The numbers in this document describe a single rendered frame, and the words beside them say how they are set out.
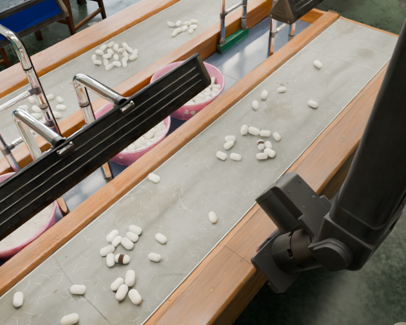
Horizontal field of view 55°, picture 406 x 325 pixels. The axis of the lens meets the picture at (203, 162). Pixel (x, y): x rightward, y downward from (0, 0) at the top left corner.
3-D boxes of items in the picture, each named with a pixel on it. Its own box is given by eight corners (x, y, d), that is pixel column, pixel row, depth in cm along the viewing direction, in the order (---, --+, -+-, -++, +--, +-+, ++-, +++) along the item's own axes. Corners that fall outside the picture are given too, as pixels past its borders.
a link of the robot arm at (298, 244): (336, 272, 47) (361, 242, 50) (299, 227, 48) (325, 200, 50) (306, 278, 53) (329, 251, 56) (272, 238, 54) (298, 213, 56)
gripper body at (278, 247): (247, 260, 58) (269, 252, 52) (289, 218, 63) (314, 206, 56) (276, 295, 58) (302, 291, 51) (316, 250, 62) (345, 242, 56)
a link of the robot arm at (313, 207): (353, 269, 41) (393, 220, 45) (281, 184, 42) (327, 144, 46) (295, 280, 52) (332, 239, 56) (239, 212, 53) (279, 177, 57)
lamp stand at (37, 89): (75, 157, 130) (26, 33, 97) (22, 194, 120) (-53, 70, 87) (42, 132, 139) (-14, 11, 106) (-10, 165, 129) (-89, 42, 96)
